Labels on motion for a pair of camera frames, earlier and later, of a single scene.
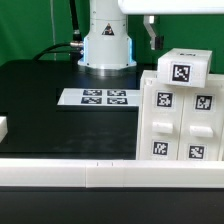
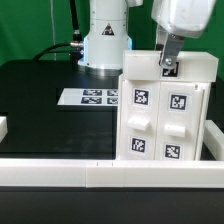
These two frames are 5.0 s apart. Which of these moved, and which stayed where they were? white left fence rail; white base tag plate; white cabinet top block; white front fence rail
Moved: white cabinet top block
Stayed: white front fence rail; white base tag plate; white left fence rail
